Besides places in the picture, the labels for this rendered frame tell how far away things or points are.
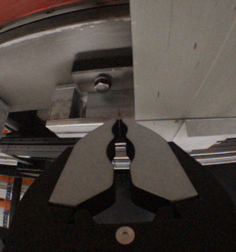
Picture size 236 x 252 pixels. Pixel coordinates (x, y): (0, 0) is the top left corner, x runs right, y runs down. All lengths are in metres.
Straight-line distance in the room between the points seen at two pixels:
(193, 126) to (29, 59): 0.28
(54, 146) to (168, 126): 0.46
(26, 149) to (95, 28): 0.53
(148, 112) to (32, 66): 0.23
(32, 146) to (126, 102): 0.46
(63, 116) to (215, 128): 0.24
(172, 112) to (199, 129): 0.04
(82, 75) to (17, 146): 0.50
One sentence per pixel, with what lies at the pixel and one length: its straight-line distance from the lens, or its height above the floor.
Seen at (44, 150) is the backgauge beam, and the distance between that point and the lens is 0.60.
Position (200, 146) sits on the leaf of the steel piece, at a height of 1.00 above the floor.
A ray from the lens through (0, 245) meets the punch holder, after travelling 0.33.
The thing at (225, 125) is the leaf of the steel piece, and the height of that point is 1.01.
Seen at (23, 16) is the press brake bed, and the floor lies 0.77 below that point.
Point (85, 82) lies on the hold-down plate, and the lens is 0.27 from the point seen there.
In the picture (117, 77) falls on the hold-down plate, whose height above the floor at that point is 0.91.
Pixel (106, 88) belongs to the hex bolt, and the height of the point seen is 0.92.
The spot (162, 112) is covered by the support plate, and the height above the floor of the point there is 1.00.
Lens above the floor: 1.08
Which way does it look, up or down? 25 degrees down
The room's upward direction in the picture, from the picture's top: 179 degrees counter-clockwise
